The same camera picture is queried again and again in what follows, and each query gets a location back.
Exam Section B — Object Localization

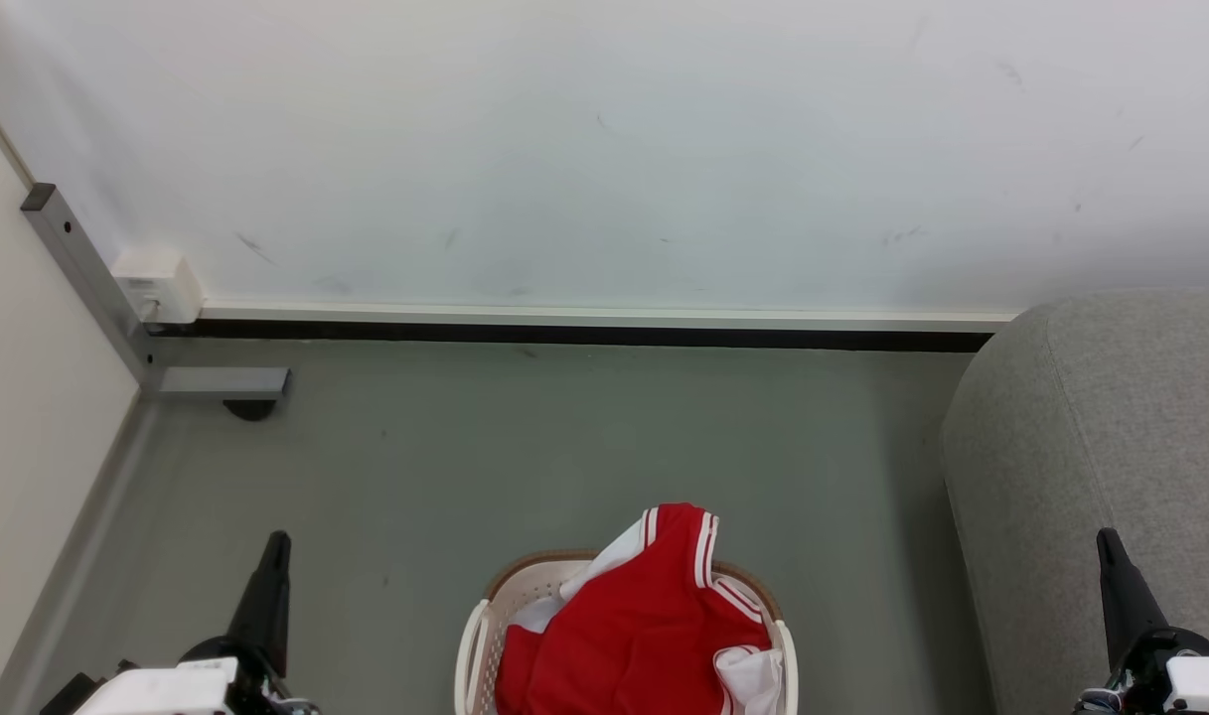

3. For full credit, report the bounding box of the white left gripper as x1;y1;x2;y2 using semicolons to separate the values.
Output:
73;531;319;715

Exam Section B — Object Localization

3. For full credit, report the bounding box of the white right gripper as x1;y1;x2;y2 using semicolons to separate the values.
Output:
1096;528;1209;715

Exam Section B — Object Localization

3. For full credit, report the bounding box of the red shirt white striped trim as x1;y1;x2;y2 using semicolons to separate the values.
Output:
510;502;786;715

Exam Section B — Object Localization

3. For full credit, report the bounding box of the grey fabric sofa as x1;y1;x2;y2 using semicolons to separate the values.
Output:
941;287;1209;715

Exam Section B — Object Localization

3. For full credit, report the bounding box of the white plastic laundry basket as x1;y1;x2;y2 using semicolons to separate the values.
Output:
454;551;800;715

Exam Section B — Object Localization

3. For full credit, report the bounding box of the white and black baseboard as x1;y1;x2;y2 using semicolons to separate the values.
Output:
150;301;1022;355

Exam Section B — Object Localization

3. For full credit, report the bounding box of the white wall socket box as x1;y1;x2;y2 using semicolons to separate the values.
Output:
111;247;206;327

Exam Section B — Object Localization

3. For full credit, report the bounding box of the grey metal frame post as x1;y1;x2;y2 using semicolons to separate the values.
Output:
20;183;292;403

